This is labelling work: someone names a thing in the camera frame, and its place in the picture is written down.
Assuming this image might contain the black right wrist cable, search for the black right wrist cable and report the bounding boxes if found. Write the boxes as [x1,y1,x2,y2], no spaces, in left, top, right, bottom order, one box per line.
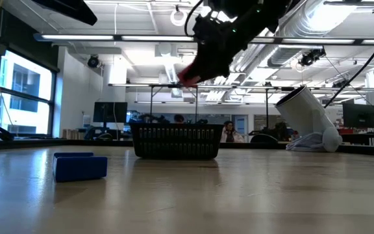
[184,0,205,37]

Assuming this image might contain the white cylindrical bin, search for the white cylindrical bin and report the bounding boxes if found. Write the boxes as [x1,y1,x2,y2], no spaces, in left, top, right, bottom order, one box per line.
[274,84,343,153]

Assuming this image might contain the black ceiling-mounted camera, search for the black ceiling-mounted camera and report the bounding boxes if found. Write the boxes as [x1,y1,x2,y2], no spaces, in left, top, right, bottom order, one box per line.
[332,77,352,89]
[87,54,102,69]
[298,47,327,68]

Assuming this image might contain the blue digital clock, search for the blue digital clock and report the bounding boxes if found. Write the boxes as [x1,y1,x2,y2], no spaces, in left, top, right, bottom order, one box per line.
[53,151,108,183]

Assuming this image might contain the black desk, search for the black desk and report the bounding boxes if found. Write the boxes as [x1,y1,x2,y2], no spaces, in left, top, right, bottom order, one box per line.
[339,133,374,146]

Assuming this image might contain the small pink-red wall charger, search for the small pink-red wall charger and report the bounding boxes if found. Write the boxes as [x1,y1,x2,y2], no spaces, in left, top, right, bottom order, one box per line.
[177,63,201,89]

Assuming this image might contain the long black arm cable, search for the long black arm cable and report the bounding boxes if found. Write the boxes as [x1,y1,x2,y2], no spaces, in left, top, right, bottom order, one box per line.
[323,16,374,109]

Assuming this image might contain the black metal frame stand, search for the black metal frame stand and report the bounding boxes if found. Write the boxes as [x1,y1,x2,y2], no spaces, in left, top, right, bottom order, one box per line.
[148,83,199,125]

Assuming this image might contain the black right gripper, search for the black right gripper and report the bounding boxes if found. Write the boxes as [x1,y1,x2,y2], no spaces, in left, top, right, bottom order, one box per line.
[186,0,302,83]

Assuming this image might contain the black chair back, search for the black chair back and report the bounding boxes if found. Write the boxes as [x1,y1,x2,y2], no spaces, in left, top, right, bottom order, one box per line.
[250,133,279,144]

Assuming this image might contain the black vertical pole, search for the black vertical pole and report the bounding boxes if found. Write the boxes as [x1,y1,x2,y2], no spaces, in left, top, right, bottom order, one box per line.
[264,87,269,131]

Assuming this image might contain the black slotted plastic basket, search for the black slotted plastic basket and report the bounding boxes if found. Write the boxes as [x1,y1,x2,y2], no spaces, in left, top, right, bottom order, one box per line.
[130,122,226,161]

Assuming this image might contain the black computer monitor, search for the black computer monitor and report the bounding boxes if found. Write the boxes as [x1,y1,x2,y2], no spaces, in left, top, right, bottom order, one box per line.
[92,101,129,129]
[342,103,374,129]

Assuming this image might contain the white ring light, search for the white ring light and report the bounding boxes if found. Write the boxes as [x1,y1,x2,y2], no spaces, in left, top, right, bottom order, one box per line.
[169,5,189,27]

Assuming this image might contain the crumpled white plastic bag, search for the crumpled white plastic bag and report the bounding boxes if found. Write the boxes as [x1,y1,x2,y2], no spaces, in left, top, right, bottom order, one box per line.
[286,131,329,153]

